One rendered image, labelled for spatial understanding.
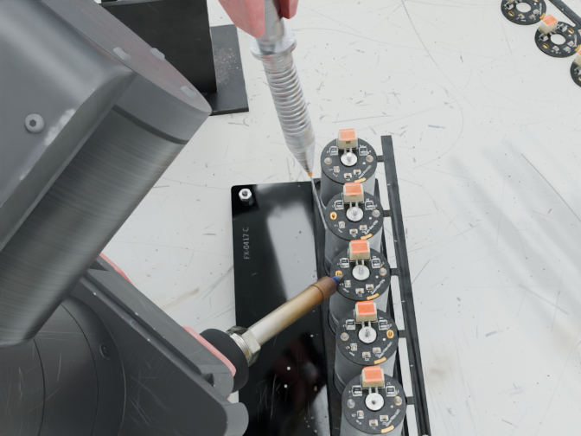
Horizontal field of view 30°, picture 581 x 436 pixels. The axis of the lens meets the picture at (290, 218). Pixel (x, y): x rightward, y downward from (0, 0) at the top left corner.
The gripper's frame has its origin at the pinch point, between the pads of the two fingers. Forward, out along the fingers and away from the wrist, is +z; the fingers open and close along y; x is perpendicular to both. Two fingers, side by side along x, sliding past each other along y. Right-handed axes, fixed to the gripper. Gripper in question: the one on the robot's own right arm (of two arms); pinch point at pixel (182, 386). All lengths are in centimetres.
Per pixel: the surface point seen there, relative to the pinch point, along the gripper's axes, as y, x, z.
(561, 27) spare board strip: 3.0, -21.3, 24.0
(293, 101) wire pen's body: 2.8, -10.2, 0.2
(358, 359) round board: -2.9, -3.4, 6.5
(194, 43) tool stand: 14.4, -9.4, 12.2
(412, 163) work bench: 3.6, -10.8, 18.1
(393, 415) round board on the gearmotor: -5.4, -2.6, 6.1
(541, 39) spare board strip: 3.4, -20.1, 23.5
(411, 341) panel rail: -3.9, -5.1, 7.6
